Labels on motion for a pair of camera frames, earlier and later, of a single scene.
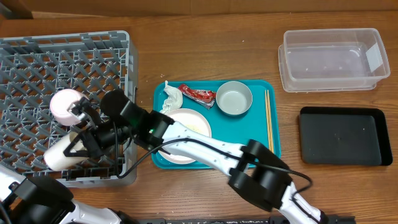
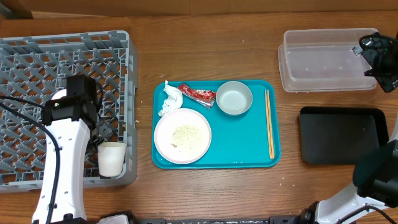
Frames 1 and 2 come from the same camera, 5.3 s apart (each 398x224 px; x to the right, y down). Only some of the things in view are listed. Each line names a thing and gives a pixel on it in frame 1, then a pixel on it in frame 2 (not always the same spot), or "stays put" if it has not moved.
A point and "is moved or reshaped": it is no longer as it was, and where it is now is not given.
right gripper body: (91, 139) -> (382, 58)
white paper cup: (54, 157) is moved or reshaped
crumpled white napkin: (173, 100) stays put
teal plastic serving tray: (261, 122) stays put
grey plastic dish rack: (32, 70) stays put
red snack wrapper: (206, 98) stays put
